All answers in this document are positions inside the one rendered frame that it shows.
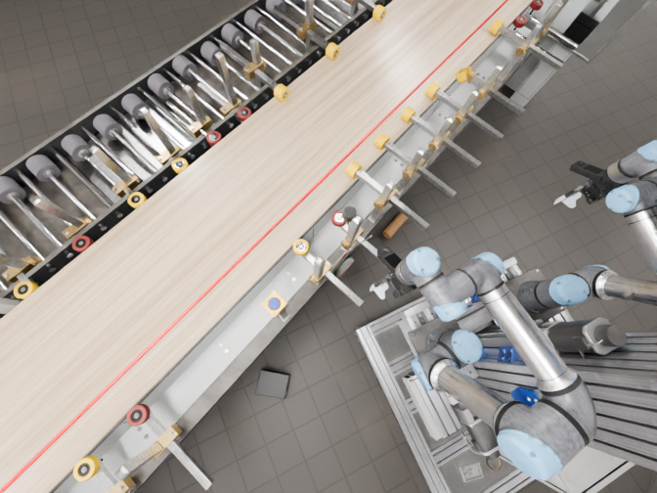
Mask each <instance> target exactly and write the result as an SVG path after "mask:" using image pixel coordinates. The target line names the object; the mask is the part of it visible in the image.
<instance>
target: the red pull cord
mask: <svg viewBox="0 0 657 493"><path fill-rule="evenodd" d="M507 1H508V0H505V1H504V2H503V3H502V4H501V5H500V7H499V8H498V9H497V10H496V11H494V12H493V13H492V14H491V15H490V16H489V17H488V18H487V19H486V20H485V21H483V22H482V23H481V24H480V25H479V26H478V27H477V28H476V29H475V30H474V31H473V32H472V33H471V34H470V35H469V36H468V37H467V38H466V39H465V40H464V41H462V42H461V44H460V45H459V46H458V47H457V48H456V49H455V50H454V51H453V52H452V53H451V54H450V55H449V56H448V57H447V58H446V59H445V60H444V61H443V62H442V63H441V64H440V65H439V66H438V67H437V68H436V69H434V70H433V71H431V72H430V73H429V74H428V75H427V76H426V77H425V78H424V79H423V80H422V81H421V83H420V84H419V85H418V86H417V87H416V88H415V89H414V90H413V91H412V92H411V93H410V94H409V95H408V96H407V97H406V98H405V99H404V100H402V101H401V102H400V103H399V104H398V105H397V106H396V107H395V108H394V109H393V110H392V111H391V112H390V113H389V114H388V115H387V116H386V117H385V118H384V119H383V120H382V121H381V122H380V123H379V124H378V125H377V126H376V127H375V128H374V129H373V130H371V131H370V132H369V133H368V134H367V135H366V136H365V137H364V138H363V139H362V140H361V141H360V142H359V143H358V144H357V145H356V146H355V147H354V148H353V149H352V150H351V151H350V152H349V153H348V154H347V155H346V156H345V157H344V158H343V159H341V160H340V161H339V162H338V163H337V164H336V165H335V166H334V167H333V168H332V169H331V170H330V171H329V172H328V173H327V174H326V175H325V176H324V177H323V178H322V179H321V180H320V181H319V182H318V183H317V184H316V185H315V186H314V187H313V188H312V189H310V190H309V191H308V192H307V193H306V194H305V195H304V196H303V197H302V198H301V199H300V200H299V201H298V202H297V203H296V204H295V205H294V206H293V207H292V208H291V209H290V210H289V211H288V212H287V213H286V214H285V215H284V216H283V217H282V218H280V219H279V220H278V221H277V222H276V223H275V224H274V225H273V226H272V227H271V228H270V229H269V230H268V231H267V232H266V233H265V234H264V235H263V236H262V237H261V238H260V239H259V240H258V241H257V242H256V243H255V244H254V245H253V246H252V247H251V248H249V249H248V250H247V251H246V252H245V253H244V254H243V255H242V256H241V257H240V258H239V259H238V260H237V261H236V262H235V263H234V264H233V265H232V266H231V267H230V268H229V269H228V270H227V271H226V272H225V273H224V274H223V275H222V276H221V277H220V278H218V279H217V280H216V281H215V282H214V283H213V284H212V285H211V286H210V287H209V288H208V289H207V290H206V291H205V292H204V293H203V294H202V295H201V296H200V297H199V298H198V299H197V300H196V301H195V302H194V303H193V304H192V305H191V306H190V307H188V308H187V309H186V310H185V311H184V312H183V313H182V314H181V315H180V316H179V317H178V318H177V319H176V320H175V321H174V322H173V323H172V324H171V325H170V326H169V327H168V328H167V329H166V330H165V331H164V332H163V333H162V334H161V335H160V336H158V337H157V338H156V339H155V340H154V341H153V342H152V343H151V344H150V345H149V346H148V347H147V348H146V349H145V350H144V351H143V352H142V353H141V354H140V355H139V356H138V357H137V358H136V359H135V360H134V361H133V362H132V363H131V364H130V365H129V366H128V367H126V368H125V369H124V370H123V371H122V372H121V373H120V374H119V375H118V376H117V377H116V378H115V379H114V380H113V381H112V382H111V383H110V384H109V385H108V386H107V387H106V388H105V389H104V390H103V391H102V392H101V393H100V394H99V395H98V396H96V397H95V398H94V399H93V400H92V401H91V402H90V403H89V404H88V405H87V406H86V407H85V408H84V409H83V410H82V411H81V412H80V413H79V414H78V415H77V416H76V417H75V418H74V419H73V420H72V421H71V422H70V423H69V424H68V425H67V426H65V427H64V428H63V429H62V430H61V431H60V432H59V433H58V434H57V435H56V436H55V437H54V438H53V439H52V440H51V441H50V442H49V443H48V444H47V445H46V446H45V447H44V448H43V449H42V450H41V451H40V452H39V453H38V454H37V455H35V456H34V457H33V458H32V459H31V460H30V461H29V462H28V463H27V464H26V465H25V466H24V467H23V468H22V469H21V470H20V471H19V472H18V473H17V474H16V475H15V476H14V477H13V478H12V479H11V480H10V481H9V482H8V483H7V484H6V485H4V486H3V487H2V488H1V489H0V493H3V492H4V491H5V490H6V489H7V488H8V487H9V486H11V485H12V484H13V483H14V482H15V481H16V480H17V479H18V478H19V477H20V476H21V475H22V474H23V473H24V472H25V471H26V470H27V469H28V468H29V467H30V466H31V465H32V464H33V463H34V462H35V461H36V460H37V459H38V458H39V457H40V456H41V455H42V454H43V453H44V452H45V451H46V450H48V449H49V448H50V447H51V446H52V445H53V444H54V443H55V442H56V441H57V440H58V439H59V438H60V437H61V436H62V435H63V434H64V433H65V432H66V431H67V430H68V429H69V428H70V427H71V426H72V425H73V424H74V423H75V422H76V421H77V420H78V419H79V418H80V417H81V416H82V415H84V414H85V413H86V412H87V411H88V410H89V409H90V408H91V407H92V406H93V405H94V404H95V403H96V402H97V401H98V400H99V399H100V398H101V397H102V396H103V395H104V394H105V393H106V392H107V391H108V390H109V389H110V388H111V387H112V386H113V385H114V384H115V383H116V382H117V381H118V380H119V379H121V378H122V377H123V376H124V375H125V374H126V373H127V372H128V371H129V370H130V369H131V368H132V367H133V366H134V365H135V364H136V363H137V362H138V361H139V360H140V359H141V358H142V357H143V356H144V355H145V354H146V353H147V352H148V351H149V350H150V349H151V348H152V347H153V346H154V345H155V344H156V343H158V342H159V341H160V340H161V339H162V338H163V337H164V336H165V335H166V334H167V333H168V332H169V331H170V330H171V329H172V328H173V327H174V326H175V325H176V324H177V323H178V322H179V321H180V320H181V319H182V318H183V317H184V316H185V315H186V314H187V313H188V312H189V311H190V310H191V309H192V308H193V307H195V306H196V305H197V304H198V303H199V302H200V301H201V300H202V299H203V298H204V297H205V296H206V295H207V294H208V293H209V292H210V291H211V290H212V289H213V288H214V287H215V286H216V285H217V284H218V283H219V282H220V281H221V280H222V279H223V278H224V277H225V276H226V275H227V274H228V273H229V272H231V271H232V270H233V269H234V268H235V267H236V266H237V265H238V264H239V263H240V262H241V261H242V260H243V259H244V258H245V257H246V256H247V255H248V254H249V253H250V252H251V251H252V250H253V249H254V248H255V247H256V246H257V245H258V244H259V243H260V242H261V241H262V240H263V239H264V238H265V237H266V236H268V235H269V234H270V233H271V232H272V231H273V230H274V229H275V228H276V227H277V226H278V225H279V224H280V223H281V222H282V221H283V220H284V219H285V218H286V217H287V216H288V215H289V214H290V213H291V212H292V211H293V210H294V209H295V208H296V207H297V206H298V205H299V204H300V203H301V202H302V201H304V200H305V199H306V198H307V197H308V196H309V195H310V194H311V193H312V192H313V191H314V190H315V189H316V188H317V187H318V186H319V185H320V184H321V183H322V182H323V181H324V180H325V179H326V178H327V177H328V176H329V175H330V174H331V173H332V172H333V171H334V170H335V169H336V168H337V167H338V166H339V165H340V164H341V163H342V162H343V161H345V160H346V159H347V158H348V157H349V156H350V155H351V154H352V153H353V152H354V151H355V150H356V149H357V148H358V147H359V146H360V145H361V144H362V143H363V142H364V141H365V140H366V139H367V138H368V137H369V136H370V135H371V134H372V133H373V132H374V131H375V129H377V128H378V127H379V126H380V125H381V124H382V123H383V122H384V121H385V120H386V119H387V118H388V117H389V116H390V115H391V114H392V113H394V112H395V111H396V110H397V109H398V108H399V107H400V106H401V105H402V104H403V103H404V102H405V101H406V100H407V99H408V98H409V97H410V96H411V95H412V94H414V92H415V91H416V90H417V89H418V88H419V87H420V86H421V85H422V84H423V83H424V82H425V81H426V80H427V79H428V78H429V77H430V76H431V75H432V74H433V73H434V72H435V71H436V70H437V69H438V68H439V67H440V66H441V65H442V64H444V63H445V62H446V61H447V60H448V59H449V58H451V57H452V56H453V55H454V53H455V52H456V51H457V50H458V49H459V48H460V47H461V46H462V45H463V44H464V43H465V42H466V41H467V40H468V39H469V38H470V37H471V36H472V35H473V34H474V33H475V32H476V31H477V30H478V29H479V28H480V27H481V26H482V25H483V24H484V23H485V22H487V21H488V20H489V19H490V18H491V17H492V16H493V15H494V14H495V13H496V12H497V11H498V10H499V9H500V8H501V7H502V6H503V5H504V4H505V3H506V2H507Z"/></svg>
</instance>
